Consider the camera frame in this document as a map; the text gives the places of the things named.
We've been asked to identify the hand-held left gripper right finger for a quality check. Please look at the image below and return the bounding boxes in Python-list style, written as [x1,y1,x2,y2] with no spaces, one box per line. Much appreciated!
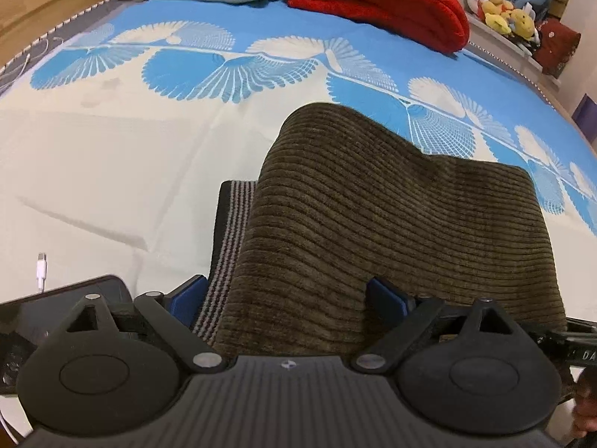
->
[351,277,521,374]

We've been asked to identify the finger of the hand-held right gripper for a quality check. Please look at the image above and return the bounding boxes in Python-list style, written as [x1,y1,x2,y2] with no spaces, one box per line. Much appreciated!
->
[529,317,597,344]

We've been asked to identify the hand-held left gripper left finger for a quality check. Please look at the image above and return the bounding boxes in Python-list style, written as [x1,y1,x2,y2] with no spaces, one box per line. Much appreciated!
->
[58,275,227,374]

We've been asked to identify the brown corduroy pants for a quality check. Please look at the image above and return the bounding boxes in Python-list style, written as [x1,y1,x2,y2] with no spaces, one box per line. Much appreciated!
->
[193,103,579,360]

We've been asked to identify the person's right hand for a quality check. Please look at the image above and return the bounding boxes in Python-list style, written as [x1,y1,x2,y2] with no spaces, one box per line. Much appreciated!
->
[571,368,597,438]

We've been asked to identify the blue and white printed bedsheet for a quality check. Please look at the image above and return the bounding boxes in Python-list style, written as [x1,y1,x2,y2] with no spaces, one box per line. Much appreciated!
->
[0,0,597,446]

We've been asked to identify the black smartphone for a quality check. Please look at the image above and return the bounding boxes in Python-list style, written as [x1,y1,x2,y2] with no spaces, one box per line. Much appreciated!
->
[0,274,136,395]

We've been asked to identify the purple box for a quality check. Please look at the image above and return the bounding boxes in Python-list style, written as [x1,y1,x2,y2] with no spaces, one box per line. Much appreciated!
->
[573,93,597,145]

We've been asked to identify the red cushion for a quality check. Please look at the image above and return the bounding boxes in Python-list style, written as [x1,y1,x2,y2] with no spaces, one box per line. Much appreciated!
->
[534,19,581,78]

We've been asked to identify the white bench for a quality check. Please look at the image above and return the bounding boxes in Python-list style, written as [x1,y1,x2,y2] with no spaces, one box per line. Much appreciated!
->
[466,14,560,89]

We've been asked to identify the grey mattress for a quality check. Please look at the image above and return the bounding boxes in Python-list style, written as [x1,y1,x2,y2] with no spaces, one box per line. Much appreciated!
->
[0,0,119,96]

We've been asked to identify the yellow plush toy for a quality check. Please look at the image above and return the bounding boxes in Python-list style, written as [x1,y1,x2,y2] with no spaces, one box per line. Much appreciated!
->
[480,0,515,34]
[508,7,538,42]

